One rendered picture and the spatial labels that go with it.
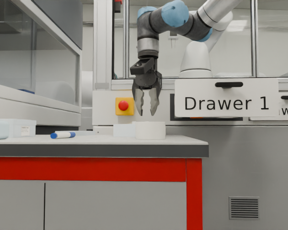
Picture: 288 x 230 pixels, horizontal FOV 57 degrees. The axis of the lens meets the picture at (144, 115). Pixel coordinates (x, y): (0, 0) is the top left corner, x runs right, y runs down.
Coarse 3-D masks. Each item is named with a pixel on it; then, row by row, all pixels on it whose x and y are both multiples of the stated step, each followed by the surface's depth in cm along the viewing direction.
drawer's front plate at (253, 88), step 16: (176, 80) 77; (192, 80) 76; (208, 80) 76; (224, 80) 76; (240, 80) 75; (256, 80) 75; (272, 80) 75; (176, 96) 76; (192, 96) 76; (208, 96) 76; (224, 96) 76; (240, 96) 75; (256, 96) 75; (272, 96) 75; (176, 112) 76; (192, 112) 76; (208, 112) 76; (224, 112) 75; (240, 112) 75; (256, 112) 75; (272, 112) 74
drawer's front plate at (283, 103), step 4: (280, 96) 105; (280, 100) 105; (284, 100) 105; (280, 104) 105; (284, 104) 105; (280, 108) 105; (284, 108) 105; (280, 112) 105; (280, 116) 105; (284, 116) 105
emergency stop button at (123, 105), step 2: (120, 102) 103; (122, 102) 103; (124, 102) 103; (126, 102) 103; (118, 104) 104; (120, 104) 103; (122, 104) 103; (124, 104) 103; (126, 104) 103; (118, 106) 104; (120, 106) 103; (122, 106) 103; (124, 106) 103; (126, 106) 103; (120, 108) 103; (122, 108) 103; (124, 108) 103; (126, 108) 103; (124, 110) 104
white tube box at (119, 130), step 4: (116, 124) 80; (120, 124) 80; (124, 124) 79; (128, 124) 79; (132, 124) 78; (116, 128) 80; (120, 128) 80; (124, 128) 79; (128, 128) 79; (132, 128) 78; (116, 132) 80; (120, 132) 80; (124, 132) 79; (128, 132) 79; (132, 132) 78; (116, 136) 80; (120, 136) 80; (124, 136) 79; (128, 136) 79; (132, 136) 78
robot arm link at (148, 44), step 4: (140, 40) 89; (144, 40) 88; (148, 40) 88; (152, 40) 88; (156, 40) 89; (140, 44) 89; (144, 44) 88; (148, 44) 88; (152, 44) 88; (156, 44) 89; (140, 48) 89; (144, 48) 88; (148, 48) 88; (152, 48) 88; (156, 48) 89
